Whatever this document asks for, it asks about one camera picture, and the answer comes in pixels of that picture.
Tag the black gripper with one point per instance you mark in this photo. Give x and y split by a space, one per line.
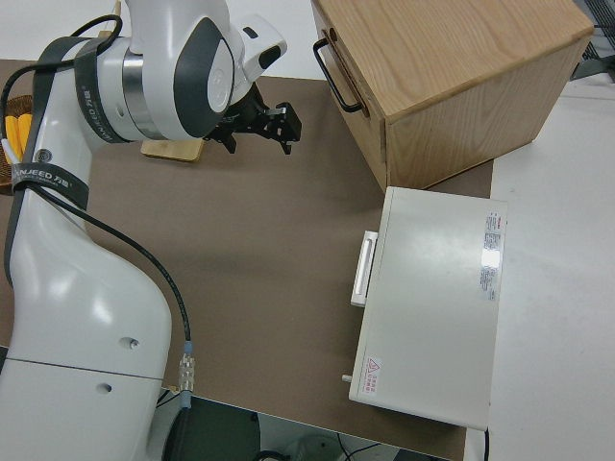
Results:
245 117

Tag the brown table mat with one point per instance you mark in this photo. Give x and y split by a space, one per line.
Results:
250 216

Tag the black rounded equipment housing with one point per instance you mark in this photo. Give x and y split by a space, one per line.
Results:
211 432

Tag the brown wicker basket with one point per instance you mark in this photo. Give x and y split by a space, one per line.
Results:
6 173

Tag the light wooden drawer cabinet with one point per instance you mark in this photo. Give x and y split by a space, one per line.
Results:
456 57

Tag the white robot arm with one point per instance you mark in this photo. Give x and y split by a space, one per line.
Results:
72 298

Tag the white toaster oven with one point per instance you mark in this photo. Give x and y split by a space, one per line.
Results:
432 298

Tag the dark mesh object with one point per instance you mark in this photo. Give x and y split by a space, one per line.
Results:
598 57

